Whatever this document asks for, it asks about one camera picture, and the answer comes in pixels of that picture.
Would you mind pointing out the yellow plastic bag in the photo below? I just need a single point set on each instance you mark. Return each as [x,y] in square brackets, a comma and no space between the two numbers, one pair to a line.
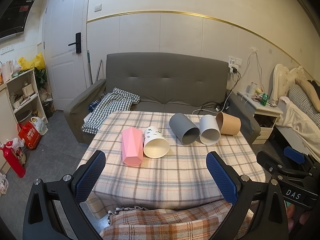
[37,62]

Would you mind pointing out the white kettle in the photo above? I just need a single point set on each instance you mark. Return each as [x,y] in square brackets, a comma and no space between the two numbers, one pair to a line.
[7,70]

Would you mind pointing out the black door handle lock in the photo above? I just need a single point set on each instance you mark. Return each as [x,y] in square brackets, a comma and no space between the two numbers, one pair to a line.
[77,43]

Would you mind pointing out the dark grey cup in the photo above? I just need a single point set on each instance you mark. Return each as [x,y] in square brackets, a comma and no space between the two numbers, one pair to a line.
[184,129]

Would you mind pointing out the black range hood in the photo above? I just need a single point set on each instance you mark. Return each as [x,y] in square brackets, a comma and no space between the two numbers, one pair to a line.
[14,19]

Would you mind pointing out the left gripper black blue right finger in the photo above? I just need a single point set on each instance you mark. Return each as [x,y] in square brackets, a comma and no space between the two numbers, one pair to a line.
[269,220]

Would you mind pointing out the red cylinder bottle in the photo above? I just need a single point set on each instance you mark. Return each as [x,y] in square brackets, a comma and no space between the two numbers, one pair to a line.
[15,157]

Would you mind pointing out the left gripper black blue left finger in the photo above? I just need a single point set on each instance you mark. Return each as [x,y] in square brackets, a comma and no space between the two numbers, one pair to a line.
[41,220]

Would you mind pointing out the pink faceted cup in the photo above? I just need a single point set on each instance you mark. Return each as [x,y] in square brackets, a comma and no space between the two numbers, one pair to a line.
[132,146]

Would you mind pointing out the green checked cloth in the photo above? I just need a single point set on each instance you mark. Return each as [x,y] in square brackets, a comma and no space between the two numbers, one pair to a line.
[117,100]

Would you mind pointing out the person's hand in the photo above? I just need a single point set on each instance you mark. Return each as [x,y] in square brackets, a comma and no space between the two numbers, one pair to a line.
[296,216]

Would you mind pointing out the white nightstand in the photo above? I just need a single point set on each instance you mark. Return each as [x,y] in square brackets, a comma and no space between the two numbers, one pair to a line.
[266,116]

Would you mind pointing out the white plastic bag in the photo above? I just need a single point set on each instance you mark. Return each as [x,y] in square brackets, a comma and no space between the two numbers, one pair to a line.
[39,124]

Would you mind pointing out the white door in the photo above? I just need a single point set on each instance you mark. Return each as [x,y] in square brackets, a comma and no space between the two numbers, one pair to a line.
[65,68]

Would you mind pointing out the plaid tablecloth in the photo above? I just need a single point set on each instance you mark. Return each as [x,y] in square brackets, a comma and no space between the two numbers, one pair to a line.
[179,180]

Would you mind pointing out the white leaf-print cup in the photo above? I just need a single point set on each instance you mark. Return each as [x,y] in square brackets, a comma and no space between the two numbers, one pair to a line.
[154,143]

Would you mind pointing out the orange plaid blanket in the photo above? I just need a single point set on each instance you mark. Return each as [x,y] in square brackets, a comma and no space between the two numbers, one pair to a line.
[139,223]

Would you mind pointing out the grey sofa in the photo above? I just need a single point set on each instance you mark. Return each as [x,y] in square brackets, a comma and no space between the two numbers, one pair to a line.
[165,82]

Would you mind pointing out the green bottle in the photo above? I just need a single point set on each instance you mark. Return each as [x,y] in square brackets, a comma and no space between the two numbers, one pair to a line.
[264,99]

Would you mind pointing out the white bed headboard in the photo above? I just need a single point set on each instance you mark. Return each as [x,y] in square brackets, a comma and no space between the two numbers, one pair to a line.
[284,79]

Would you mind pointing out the red gift bag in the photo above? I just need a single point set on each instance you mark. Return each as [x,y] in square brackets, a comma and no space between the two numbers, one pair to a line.
[30,135]

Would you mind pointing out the brown kraft cup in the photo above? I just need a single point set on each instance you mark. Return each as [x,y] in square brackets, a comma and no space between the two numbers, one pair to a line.
[228,124]

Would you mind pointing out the green broom handle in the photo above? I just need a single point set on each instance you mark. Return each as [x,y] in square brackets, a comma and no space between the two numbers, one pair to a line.
[89,68]

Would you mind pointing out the striped pillow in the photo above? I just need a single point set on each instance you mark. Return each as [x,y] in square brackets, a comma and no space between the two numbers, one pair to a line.
[301,100]

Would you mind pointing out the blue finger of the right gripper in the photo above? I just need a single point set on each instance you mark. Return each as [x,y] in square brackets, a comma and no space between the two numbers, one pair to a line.
[294,155]

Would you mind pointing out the light grey cup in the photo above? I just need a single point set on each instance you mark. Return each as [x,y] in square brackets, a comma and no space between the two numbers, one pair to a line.
[209,130]

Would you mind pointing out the white shelf unit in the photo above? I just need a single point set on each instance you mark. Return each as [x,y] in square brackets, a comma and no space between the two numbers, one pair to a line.
[24,97]

